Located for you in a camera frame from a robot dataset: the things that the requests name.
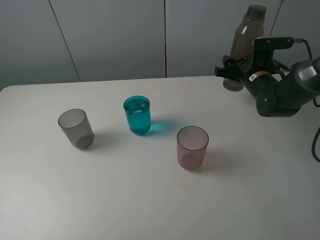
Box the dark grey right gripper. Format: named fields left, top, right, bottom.
left=214, top=55, right=304, bottom=117

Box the brown translucent water bottle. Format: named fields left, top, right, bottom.
left=222, top=4, right=267, bottom=93

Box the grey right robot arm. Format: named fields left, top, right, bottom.
left=214, top=57, right=320, bottom=117

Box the pink translucent cup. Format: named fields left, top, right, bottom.
left=176, top=126, right=209, bottom=171

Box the black camera cable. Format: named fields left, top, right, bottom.
left=292, top=37, right=320, bottom=162

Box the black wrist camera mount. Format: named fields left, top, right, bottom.
left=250, top=36, right=294, bottom=74

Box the grey translucent cup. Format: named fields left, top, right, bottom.
left=57, top=108, right=95, bottom=150

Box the teal translucent cup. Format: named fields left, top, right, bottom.
left=123, top=95, right=151, bottom=136

